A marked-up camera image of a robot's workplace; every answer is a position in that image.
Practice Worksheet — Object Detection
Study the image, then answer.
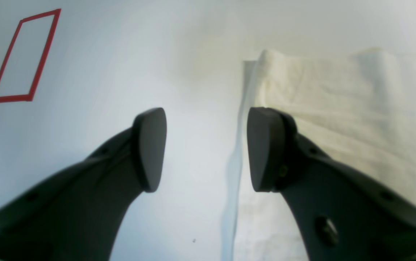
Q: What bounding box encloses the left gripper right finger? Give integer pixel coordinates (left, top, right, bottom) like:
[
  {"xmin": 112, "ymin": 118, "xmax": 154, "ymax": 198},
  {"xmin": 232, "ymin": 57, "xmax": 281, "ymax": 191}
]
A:
[{"xmin": 247, "ymin": 107, "xmax": 416, "ymax": 261}]

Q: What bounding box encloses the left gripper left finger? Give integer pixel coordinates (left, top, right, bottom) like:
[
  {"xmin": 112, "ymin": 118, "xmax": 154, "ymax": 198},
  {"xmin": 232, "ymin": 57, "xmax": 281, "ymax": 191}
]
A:
[{"xmin": 0, "ymin": 108, "xmax": 167, "ymax": 261}]

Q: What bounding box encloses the white printed T-shirt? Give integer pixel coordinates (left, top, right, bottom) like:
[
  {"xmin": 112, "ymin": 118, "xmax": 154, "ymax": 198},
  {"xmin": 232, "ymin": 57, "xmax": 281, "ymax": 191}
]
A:
[{"xmin": 232, "ymin": 48, "xmax": 416, "ymax": 261}]

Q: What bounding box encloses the red warning sticker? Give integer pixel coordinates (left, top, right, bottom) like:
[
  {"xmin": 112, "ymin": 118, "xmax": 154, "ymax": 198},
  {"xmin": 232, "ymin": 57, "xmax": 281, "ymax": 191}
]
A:
[{"xmin": 0, "ymin": 8, "xmax": 62, "ymax": 103}]

